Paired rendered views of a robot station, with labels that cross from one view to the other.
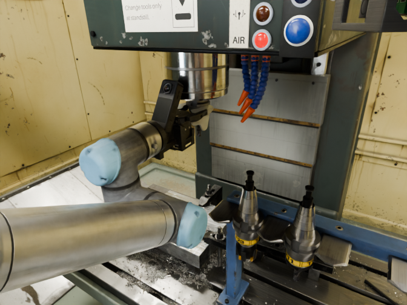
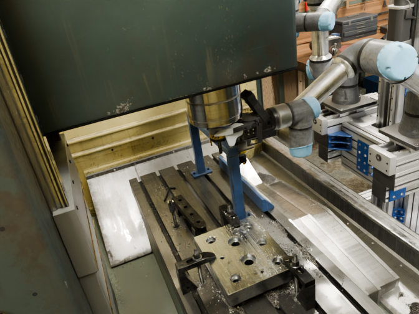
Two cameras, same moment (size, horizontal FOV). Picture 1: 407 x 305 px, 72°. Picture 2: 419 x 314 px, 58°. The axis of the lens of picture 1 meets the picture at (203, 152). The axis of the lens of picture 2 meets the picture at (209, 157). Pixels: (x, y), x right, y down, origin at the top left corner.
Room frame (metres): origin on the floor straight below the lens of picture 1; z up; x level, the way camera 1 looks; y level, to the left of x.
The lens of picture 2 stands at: (1.54, 0.64, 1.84)
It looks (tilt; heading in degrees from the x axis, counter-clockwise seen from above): 28 degrees down; 219
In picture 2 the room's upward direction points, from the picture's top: 9 degrees counter-clockwise
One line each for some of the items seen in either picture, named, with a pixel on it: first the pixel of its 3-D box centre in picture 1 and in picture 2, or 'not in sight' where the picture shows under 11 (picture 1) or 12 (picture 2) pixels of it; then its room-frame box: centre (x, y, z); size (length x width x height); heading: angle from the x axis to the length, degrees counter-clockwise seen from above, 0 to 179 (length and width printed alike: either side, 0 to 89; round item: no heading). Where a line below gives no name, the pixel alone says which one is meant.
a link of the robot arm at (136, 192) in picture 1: (129, 203); (297, 137); (0.47, 0.15, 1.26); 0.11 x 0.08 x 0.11; 58
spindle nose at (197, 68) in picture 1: (196, 69); (212, 98); (0.72, 0.01, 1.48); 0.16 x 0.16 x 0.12
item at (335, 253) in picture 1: (332, 250); not in sight; (0.38, -0.23, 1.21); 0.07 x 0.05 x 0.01; 147
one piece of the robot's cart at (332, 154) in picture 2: not in sight; (349, 144); (-0.47, 0.04, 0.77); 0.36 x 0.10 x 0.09; 144
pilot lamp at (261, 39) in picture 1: (261, 40); not in sight; (0.41, -0.08, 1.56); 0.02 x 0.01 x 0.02; 57
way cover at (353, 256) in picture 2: not in sight; (301, 228); (0.27, 0.06, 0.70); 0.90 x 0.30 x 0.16; 57
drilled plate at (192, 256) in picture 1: (182, 223); (242, 255); (0.77, 0.08, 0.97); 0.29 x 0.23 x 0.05; 57
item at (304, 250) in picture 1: (301, 239); not in sight; (0.41, -0.18, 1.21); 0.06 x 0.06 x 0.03
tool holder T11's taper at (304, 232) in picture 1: (304, 219); not in sight; (0.41, -0.18, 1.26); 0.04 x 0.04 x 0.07
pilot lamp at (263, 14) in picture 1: (263, 13); not in sight; (0.41, -0.08, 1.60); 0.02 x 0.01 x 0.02; 57
